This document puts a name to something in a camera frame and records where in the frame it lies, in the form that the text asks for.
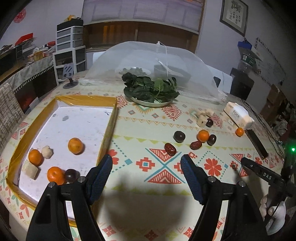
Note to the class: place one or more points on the small biscuit chunk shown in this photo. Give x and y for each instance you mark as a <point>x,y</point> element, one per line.
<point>30,169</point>

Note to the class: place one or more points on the patterned chair back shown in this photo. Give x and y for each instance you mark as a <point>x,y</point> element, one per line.
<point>11,114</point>

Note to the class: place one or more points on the water bottle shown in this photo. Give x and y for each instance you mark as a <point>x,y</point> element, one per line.
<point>246,62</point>

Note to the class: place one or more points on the small desk fan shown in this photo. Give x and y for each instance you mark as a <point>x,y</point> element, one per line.
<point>68,72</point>

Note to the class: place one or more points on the octagonal biscuit block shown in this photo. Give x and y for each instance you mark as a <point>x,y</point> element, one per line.
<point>202,120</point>

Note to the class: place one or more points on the plate of greens under cover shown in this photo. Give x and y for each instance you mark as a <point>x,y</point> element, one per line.
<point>134,70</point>

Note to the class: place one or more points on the large orange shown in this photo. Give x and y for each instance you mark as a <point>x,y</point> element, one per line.
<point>75,146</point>

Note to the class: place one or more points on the red date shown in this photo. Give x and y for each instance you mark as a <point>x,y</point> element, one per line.
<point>170,149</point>
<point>196,145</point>

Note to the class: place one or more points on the Face tissue pack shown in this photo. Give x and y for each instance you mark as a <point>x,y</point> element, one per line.
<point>239,115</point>

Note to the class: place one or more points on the right white gloved hand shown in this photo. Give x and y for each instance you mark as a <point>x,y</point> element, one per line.
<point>277,213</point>

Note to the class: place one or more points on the plate of spinach leaves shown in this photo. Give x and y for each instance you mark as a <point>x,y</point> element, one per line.
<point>143,88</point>

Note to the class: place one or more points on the white chair back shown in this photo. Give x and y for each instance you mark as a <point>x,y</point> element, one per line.
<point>222,80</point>

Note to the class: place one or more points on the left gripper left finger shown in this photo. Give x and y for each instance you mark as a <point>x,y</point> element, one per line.
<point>97,178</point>

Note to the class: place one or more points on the framed calligraphy picture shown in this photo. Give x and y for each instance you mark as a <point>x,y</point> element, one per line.
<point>234,14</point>

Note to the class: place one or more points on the wall painting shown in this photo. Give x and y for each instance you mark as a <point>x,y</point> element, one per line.
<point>185,15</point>

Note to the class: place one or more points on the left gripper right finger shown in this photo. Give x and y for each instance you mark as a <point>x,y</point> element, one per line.
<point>196,178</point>

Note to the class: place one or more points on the white drawer cabinet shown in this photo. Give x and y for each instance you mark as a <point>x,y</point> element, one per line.
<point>69,48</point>

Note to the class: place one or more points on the microwave oven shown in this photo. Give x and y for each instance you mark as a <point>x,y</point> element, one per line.
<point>9,59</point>

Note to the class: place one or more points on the red paper wall ornament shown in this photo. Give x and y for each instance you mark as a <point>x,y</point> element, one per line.
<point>20,16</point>

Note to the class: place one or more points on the cardboard boxes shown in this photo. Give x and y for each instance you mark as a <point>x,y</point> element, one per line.
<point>273,101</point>

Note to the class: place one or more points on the white mesh food cover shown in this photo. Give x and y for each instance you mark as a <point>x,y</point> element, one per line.
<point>194,79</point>

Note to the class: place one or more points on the yellow rimmed white tray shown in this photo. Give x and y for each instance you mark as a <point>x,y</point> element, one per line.
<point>53,123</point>

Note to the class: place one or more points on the black box stand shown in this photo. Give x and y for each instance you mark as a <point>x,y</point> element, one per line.
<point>241,85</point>

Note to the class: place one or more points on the mandarin among plums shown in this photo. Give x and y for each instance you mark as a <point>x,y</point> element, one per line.
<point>35,157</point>

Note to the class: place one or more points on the orange mandarin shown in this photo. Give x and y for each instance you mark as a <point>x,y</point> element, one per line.
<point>239,132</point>

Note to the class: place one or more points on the small wafer block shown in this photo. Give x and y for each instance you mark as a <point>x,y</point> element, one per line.
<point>201,112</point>

